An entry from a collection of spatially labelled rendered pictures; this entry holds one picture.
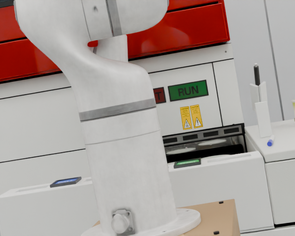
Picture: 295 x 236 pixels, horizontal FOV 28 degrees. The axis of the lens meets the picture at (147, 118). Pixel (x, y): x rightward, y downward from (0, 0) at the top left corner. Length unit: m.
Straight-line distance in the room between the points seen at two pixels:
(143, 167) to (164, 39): 0.92
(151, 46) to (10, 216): 0.73
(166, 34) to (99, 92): 0.90
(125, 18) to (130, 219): 0.29
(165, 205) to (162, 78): 0.94
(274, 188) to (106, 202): 0.42
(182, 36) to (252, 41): 1.57
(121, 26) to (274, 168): 0.46
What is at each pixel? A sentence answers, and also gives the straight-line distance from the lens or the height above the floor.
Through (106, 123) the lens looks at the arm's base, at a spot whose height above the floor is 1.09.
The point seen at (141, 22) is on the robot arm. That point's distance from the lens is 0.89.
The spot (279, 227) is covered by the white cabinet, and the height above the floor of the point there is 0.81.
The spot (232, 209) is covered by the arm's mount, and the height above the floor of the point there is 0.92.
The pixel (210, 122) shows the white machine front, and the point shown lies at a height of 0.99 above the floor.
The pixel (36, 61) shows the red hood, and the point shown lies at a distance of 1.81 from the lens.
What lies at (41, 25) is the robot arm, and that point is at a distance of 0.87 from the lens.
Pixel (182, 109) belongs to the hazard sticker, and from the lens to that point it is 1.78.
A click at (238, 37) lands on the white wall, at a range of 3.28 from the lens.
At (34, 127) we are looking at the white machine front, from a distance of 1.87.
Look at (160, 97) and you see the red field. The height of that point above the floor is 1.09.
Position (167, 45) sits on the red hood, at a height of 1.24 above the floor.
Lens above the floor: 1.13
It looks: 3 degrees down
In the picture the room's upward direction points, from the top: 10 degrees counter-clockwise
